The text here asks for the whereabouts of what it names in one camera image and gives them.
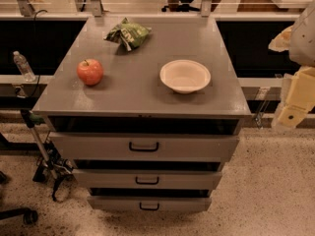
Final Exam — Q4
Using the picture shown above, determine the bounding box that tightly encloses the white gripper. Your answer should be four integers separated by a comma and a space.
272, 66, 315, 131

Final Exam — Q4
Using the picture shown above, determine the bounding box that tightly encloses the grey drawer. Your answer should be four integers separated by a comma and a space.
88, 196, 212, 211
50, 132, 239, 161
74, 169, 222, 190

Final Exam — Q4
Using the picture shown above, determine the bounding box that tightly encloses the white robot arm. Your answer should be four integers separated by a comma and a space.
268, 1, 315, 131

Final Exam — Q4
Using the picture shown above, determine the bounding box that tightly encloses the grey drawer cabinet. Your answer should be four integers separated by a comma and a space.
33, 17, 250, 198

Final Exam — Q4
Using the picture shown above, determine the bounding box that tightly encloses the grey top drawer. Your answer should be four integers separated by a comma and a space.
50, 132, 239, 161

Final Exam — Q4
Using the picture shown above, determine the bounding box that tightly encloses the grey bottom drawer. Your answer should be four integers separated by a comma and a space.
88, 196, 212, 211

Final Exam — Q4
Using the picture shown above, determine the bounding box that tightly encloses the white paper bowl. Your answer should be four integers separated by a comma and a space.
159, 60, 211, 94

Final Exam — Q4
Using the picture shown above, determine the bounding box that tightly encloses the green chip bag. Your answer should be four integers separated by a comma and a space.
103, 18, 152, 51

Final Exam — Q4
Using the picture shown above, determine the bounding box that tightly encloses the red apple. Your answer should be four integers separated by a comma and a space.
77, 59, 104, 86

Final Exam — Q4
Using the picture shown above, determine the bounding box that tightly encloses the clear plastic water bottle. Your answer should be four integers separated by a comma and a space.
13, 51, 35, 83

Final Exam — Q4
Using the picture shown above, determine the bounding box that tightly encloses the black office chair base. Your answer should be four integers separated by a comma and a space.
0, 171, 38, 225

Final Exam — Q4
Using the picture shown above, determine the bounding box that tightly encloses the metal clamp on rail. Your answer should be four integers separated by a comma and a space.
253, 74, 284, 129

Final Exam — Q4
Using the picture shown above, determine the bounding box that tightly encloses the grabber tool with green handle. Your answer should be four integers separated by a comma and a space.
21, 110, 73, 202

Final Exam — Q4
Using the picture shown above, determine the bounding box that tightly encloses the black cable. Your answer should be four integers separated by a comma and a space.
19, 9, 49, 98

